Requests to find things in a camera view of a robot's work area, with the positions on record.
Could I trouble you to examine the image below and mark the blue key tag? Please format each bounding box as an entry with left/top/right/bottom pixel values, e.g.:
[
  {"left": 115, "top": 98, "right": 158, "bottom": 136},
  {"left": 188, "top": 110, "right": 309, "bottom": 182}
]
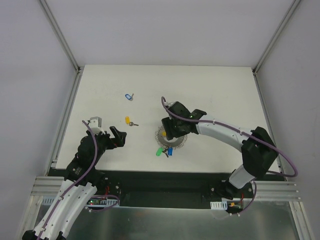
[{"left": 167, "top": 147, "right": 173, "bottom": 156}]

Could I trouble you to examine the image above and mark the left side frame rail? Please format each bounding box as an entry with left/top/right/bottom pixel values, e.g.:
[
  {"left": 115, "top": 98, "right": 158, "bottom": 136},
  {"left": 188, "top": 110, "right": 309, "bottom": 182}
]
[{"left": 44, "top": 67, "right": 84, "bottom": 176}]

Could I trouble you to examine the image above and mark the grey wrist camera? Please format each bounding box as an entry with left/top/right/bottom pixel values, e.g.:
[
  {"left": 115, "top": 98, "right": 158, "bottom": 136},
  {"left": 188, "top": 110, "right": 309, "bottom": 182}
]
[
  {"left": 86, "top": 116, "right": 104, "bottom": 134},
  {"left": 164, "top": 101, "right": 176, "bottom": 109}
]

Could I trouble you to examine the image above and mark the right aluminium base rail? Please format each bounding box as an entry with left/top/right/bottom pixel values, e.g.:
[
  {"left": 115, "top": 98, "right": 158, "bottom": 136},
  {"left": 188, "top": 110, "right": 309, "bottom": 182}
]
[{"left": 255, "top": 181, "right": 302, "bottom": 202}]

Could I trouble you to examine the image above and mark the aluminium frame post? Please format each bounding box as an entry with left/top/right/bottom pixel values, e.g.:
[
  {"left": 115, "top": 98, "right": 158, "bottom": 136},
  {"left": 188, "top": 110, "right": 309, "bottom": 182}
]
[
  {"left": 252, "top": 0, "right": 303, "bottom": 76},
  {"left": 38, "top": 0, "right": 83, "bottom": 75}
]

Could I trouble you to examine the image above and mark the green key tag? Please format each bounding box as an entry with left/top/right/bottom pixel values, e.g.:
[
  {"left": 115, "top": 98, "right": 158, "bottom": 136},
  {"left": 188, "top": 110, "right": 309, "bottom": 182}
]
[{"left": 156, "top": 147, "right": 163, "bottom": 157}]

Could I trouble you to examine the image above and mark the large metal keyring with rings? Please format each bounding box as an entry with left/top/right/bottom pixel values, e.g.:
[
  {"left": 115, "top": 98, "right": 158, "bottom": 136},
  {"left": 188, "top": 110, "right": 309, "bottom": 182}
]
[{"left": 154, "top": 126, "right": 188, "bottom": 150}]

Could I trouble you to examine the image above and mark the right aluminium frame post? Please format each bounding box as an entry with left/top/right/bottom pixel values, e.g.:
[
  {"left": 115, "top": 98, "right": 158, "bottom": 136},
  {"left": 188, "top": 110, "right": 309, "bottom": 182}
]
[{"left": 252, "top": 0, "right": 303, "bottom": 76}]

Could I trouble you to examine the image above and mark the silver key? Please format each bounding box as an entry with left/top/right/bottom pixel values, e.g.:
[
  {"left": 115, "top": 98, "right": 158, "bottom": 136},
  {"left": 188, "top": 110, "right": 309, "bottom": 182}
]
[{"left": 162, "top": 148, "right": 169, "bottom": 158}]

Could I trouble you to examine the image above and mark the right side frame rail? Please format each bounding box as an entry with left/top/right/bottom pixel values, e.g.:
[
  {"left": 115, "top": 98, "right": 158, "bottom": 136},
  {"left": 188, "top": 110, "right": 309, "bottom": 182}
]
[{"left": 253, "top": 73, "right": 284, "bottom": 176}]

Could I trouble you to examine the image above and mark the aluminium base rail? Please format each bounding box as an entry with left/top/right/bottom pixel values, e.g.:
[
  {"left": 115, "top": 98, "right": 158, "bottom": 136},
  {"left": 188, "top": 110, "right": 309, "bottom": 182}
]
[
  {"left": 255, "top": 181, "right": 302, "bottom": 202},
  {"left": 30, "top": 176, "right": 64, "bottom": 196}
]

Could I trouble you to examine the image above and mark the white cable duct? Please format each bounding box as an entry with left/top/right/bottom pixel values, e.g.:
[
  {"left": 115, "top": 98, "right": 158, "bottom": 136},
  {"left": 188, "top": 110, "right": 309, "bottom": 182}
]
[
  {"left": 42, "top": 195, "right": 120, "bottom": 207},
  {"left": 210, "top": 200, "right": 228, "bottom": 211}
]

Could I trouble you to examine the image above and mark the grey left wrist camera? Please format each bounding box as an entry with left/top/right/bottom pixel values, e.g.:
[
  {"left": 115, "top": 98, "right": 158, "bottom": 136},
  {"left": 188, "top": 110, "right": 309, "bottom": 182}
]
[{"left": 86, "top": 116, "right": 104, "bottom": 134}]

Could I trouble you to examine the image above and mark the frame rail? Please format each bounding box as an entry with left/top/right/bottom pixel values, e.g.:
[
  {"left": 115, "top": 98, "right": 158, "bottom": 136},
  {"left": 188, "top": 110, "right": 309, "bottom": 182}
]
[
  {"left": 44, "top": 67, "right": 84, "bottom": 176},
  {"left": 253, "top": 73, "right": 284, "bottom": 176}
]

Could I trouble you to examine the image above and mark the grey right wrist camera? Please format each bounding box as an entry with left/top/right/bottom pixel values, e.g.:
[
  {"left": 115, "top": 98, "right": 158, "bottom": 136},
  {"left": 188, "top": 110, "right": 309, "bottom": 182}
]
[{"left": 164, "top": 101, "right": 176, "bottom": 109}]

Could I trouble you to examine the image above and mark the blue tagged key on table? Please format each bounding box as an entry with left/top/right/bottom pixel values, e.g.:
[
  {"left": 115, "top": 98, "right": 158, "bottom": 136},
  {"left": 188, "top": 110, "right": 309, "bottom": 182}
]
[{"left": 124, "top": 93, "right": 134, "bottom": 101}]

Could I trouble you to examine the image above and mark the right white cable duct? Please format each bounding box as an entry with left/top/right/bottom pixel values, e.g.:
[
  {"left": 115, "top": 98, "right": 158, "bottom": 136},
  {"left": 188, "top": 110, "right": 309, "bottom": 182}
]
[{"left": 210, "top": 200, "right": 228, "bottom": 211}]

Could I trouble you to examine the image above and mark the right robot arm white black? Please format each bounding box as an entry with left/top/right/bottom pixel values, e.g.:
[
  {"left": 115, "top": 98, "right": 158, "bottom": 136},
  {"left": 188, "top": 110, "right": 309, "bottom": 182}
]
[{"left": 161, "top": 97, "right": 279, "bottom": 200}]

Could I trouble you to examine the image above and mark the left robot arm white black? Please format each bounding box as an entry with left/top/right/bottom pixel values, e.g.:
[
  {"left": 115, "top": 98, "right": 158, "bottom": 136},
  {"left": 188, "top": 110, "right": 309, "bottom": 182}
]
[{"left": 22, "top": 126, "right": 127, "bottom": 240}]

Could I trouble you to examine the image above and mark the left aluminium frame post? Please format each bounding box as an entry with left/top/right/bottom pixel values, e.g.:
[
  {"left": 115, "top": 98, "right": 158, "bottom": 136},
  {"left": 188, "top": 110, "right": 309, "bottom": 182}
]
[{"left": 38, "top": 0, "right": 83, "bottom": 75}]

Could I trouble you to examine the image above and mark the left white cable duct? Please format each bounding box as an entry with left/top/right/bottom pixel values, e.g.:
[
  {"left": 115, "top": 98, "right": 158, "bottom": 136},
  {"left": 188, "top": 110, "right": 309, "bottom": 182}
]
[{"left": 42, "top": 195, "right": 120, "bottom": 207}]

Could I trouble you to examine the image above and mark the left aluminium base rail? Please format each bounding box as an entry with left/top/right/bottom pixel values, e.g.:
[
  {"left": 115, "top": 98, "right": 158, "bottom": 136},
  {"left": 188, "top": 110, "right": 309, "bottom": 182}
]
[{"left": 30, "top": 176, "right": 64, "bottom": 196}]

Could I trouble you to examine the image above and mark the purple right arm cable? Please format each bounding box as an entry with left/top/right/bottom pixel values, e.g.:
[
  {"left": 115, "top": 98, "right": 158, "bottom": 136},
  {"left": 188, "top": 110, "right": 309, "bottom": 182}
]
[{"left": 161, "top": 96, "right": 299, "bottom": 218}]

